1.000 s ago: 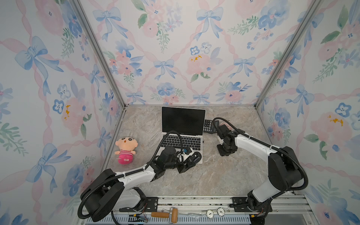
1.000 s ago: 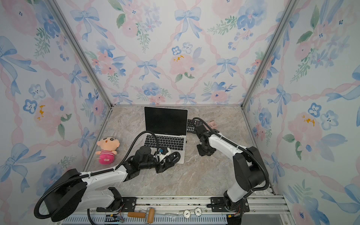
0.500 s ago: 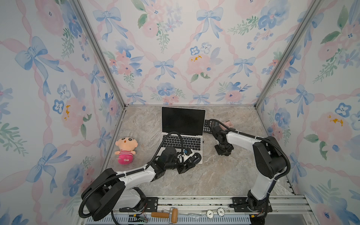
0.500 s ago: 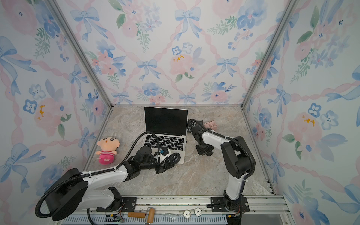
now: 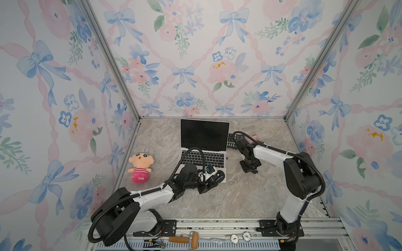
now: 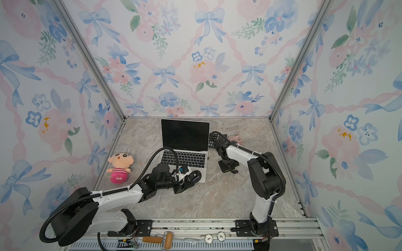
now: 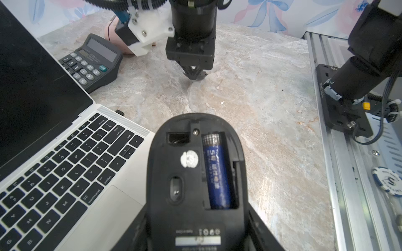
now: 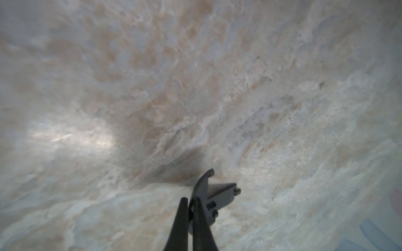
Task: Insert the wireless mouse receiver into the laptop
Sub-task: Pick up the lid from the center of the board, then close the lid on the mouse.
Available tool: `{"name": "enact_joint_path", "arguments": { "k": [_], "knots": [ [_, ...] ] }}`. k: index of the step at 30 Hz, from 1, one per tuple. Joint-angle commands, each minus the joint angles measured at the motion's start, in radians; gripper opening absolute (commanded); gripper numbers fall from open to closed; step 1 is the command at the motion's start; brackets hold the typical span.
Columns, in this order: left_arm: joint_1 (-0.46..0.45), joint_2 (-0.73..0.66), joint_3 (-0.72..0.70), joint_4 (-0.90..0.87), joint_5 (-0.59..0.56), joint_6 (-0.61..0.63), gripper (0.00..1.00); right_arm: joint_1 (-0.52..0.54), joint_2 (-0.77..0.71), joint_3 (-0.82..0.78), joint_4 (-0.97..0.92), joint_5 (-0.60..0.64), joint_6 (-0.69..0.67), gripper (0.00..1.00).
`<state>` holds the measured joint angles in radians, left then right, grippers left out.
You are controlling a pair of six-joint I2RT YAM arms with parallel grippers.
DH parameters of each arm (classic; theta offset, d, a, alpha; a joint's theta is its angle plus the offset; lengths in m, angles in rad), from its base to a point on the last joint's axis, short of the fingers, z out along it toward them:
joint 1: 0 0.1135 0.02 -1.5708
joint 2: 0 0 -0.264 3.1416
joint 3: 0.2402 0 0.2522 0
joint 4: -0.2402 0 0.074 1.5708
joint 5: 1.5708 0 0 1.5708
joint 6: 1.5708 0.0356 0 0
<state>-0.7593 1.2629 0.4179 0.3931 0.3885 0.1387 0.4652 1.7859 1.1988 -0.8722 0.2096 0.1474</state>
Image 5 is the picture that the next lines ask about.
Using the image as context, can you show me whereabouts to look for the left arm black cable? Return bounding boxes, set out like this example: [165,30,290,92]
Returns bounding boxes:
[87,146,207,251]

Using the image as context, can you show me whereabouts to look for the wooden handle roller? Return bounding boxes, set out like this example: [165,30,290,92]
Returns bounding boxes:
[169,231,199,250]

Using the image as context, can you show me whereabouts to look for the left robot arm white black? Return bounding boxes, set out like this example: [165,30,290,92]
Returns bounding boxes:
[88,163,225,246]

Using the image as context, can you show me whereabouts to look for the plush doll pink striped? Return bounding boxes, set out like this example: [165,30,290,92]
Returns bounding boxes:
[128,153,155,184]

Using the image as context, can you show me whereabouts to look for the silver laptop black screen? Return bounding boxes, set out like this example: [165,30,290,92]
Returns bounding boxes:
[179,119,230,184]

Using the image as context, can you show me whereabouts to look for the pink small toy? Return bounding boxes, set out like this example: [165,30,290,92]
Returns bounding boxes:
[248,134,261,143]

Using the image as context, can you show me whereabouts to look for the aluminium front rail frame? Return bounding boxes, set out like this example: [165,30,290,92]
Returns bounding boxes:
[83,218,351,251]

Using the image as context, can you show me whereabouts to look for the small electronics board wires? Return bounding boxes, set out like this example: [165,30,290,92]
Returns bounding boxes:
[143,236,165,251]

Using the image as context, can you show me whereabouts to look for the black calculator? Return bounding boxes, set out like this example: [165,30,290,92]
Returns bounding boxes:
[227,133,245,150]

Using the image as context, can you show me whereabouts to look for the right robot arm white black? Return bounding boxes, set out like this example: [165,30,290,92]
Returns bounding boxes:
[236,139,326,237]

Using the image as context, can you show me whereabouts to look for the white round knob right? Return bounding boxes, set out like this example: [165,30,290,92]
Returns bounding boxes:
[242,232,251,242]

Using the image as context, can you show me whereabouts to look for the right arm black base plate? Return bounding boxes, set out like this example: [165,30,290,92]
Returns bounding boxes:
[255,220,304,238]

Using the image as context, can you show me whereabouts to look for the white round knob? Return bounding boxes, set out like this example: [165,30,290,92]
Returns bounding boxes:
[230,234,239,244]
[242,232,251,242]

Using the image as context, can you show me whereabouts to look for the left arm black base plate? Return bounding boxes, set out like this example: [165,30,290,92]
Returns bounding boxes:
[133,220,177,237]

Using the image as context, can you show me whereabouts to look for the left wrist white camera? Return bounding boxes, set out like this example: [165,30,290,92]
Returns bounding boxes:
[204,165,217,180]

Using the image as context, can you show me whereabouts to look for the white round knob left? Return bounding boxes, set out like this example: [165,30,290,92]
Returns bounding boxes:
[230,234,239,244]

